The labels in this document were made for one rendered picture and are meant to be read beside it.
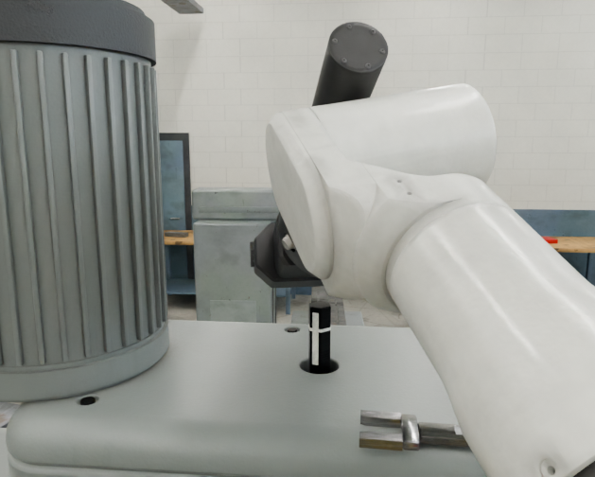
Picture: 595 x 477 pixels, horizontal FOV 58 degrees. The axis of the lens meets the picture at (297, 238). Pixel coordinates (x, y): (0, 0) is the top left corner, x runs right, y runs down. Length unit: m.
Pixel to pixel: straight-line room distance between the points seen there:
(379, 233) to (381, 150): 0.07
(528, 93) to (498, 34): 0.79
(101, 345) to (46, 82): 0.21
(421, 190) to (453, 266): 0.04
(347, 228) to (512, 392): 0.10
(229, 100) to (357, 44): 6.84
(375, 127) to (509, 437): 0.17
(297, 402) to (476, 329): 0.28
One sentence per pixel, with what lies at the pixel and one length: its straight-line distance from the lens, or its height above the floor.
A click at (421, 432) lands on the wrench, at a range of 0.41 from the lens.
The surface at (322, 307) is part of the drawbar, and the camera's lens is 0.49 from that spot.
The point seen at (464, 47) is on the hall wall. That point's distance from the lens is 7.19.
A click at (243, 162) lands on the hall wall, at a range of 7.11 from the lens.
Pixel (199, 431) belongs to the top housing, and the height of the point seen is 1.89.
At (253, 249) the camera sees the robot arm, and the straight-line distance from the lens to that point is 0.48.
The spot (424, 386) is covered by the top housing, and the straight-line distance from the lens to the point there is 0.49.
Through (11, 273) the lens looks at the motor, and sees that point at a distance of 0.47.
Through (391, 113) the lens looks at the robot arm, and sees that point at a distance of 0.30.
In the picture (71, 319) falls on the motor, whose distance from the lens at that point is 0.47.
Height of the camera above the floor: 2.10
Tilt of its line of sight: 11 degrees down
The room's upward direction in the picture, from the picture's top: straight up
